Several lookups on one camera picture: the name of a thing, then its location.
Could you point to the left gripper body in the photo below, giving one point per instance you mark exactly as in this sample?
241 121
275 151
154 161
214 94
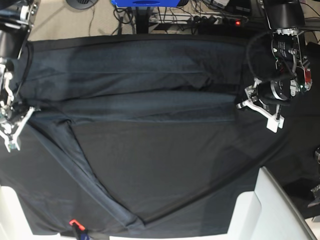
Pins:
276 91

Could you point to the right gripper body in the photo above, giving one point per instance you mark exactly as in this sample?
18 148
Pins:
12 116

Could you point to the dark grey T-shirt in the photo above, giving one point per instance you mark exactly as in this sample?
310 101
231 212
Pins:
148 81

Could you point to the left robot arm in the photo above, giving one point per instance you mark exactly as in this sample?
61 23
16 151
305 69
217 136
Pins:
285 18

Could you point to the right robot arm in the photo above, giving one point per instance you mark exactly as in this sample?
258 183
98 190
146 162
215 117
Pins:
17 19

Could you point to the black table cloth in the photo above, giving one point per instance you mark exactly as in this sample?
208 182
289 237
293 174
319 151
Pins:
182 179

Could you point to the white panel left corner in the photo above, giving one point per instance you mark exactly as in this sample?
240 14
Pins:
13 222

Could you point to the white power strip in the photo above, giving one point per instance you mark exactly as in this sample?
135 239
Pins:
189 19

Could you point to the round grey floor base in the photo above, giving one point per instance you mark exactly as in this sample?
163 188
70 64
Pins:
81 4

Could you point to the red blue clamp bottom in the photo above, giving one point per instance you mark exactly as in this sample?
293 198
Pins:
79 231

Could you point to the blue plastic box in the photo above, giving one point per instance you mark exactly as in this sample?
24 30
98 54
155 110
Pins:
148 3

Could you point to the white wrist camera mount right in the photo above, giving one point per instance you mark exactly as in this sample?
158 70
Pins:
11 138

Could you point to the black table leg post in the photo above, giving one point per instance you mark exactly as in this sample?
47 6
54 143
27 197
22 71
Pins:
142 17

